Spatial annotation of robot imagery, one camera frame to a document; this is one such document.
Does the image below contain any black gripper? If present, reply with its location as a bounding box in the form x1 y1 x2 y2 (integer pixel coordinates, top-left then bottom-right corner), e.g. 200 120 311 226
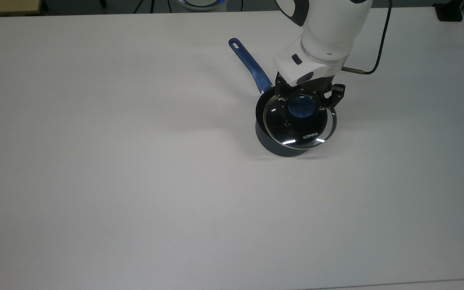
275 72 346 126

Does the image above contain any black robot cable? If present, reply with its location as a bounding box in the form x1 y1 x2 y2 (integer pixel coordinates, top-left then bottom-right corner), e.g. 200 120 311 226
341 0 393 76

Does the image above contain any dark saucepan with blue handle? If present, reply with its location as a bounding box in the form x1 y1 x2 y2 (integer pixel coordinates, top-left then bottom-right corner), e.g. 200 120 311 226
228 38 329 156

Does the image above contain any glass lid with blue knob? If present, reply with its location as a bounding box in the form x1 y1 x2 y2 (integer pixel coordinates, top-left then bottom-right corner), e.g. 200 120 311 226
263 86 337 150

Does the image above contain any black box on table corner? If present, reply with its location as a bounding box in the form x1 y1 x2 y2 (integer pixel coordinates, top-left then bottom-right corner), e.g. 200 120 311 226
435 0 464 23

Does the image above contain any wooden desk top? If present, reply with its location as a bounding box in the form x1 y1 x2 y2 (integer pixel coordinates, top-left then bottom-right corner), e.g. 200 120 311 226
0 0 42 17

